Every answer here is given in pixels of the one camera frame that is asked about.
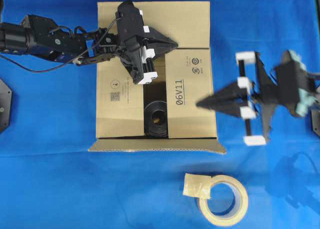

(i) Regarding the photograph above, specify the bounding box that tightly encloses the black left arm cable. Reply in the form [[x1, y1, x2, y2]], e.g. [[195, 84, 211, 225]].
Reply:
[[0, 16, 121, 74]]

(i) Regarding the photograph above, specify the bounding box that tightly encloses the brown cardboard box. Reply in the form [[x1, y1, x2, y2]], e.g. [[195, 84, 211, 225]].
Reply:
[[90, 1, 226, 154]]

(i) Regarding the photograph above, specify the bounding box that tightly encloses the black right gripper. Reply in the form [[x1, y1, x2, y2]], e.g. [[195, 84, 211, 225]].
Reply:
[[196, 50, 316, 146]]

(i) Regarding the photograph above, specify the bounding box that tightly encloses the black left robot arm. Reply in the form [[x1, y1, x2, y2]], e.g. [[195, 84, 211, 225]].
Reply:
[[0, 0, 178, 85]]

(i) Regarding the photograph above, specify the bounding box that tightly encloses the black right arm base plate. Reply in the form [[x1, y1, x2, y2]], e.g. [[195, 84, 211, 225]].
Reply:
[[311, 109, 320, 137]]

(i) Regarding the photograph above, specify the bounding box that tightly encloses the black round spool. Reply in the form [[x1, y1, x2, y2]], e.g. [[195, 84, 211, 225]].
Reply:
[[144, 100, 168, 138]]

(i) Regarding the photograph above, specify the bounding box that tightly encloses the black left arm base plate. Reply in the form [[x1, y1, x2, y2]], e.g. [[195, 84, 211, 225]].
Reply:
[[0, 79, 13, 133]]

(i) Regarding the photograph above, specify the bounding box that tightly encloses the blue table cloth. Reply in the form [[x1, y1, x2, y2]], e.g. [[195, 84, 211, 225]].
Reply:
[[0, 0, 320, 229]]

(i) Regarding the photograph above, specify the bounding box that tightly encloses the beige packing tape roll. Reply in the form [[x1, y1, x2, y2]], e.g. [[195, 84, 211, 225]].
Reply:
[[183, 173, 249, 227]]

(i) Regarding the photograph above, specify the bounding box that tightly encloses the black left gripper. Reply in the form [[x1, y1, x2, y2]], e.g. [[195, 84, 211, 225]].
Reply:
[[115, 0, 178, 85]]

